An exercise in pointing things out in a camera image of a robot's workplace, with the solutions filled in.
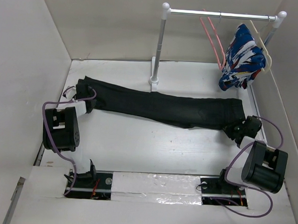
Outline black trousers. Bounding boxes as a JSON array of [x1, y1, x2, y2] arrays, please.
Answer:
[[77, 77, 246, 130]]

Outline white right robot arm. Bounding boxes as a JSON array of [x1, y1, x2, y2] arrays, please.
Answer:
[[216, 116, 289, 194]]

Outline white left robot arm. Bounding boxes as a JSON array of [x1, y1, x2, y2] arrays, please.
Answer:
[[42, 86, 97, 187]]

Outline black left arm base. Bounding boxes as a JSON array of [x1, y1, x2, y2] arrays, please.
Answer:
[[65, 171, 113, 200]]

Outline pink plastic hanger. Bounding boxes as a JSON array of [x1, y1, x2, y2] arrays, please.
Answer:
[[199, 17, 226, 71]]

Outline cream plastic hanger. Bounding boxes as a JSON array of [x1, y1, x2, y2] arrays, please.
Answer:
[[245, 20, 272, 74]]

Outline white metal clothes rack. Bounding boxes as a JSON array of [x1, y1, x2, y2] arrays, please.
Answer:
[[148, 3, 287, 92]]

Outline blue patterned garment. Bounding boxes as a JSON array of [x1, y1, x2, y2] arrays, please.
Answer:
[[219, 24, 266, 91]]

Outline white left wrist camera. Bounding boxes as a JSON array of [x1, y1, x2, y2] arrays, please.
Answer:
[[62, 86, 76, 100]]

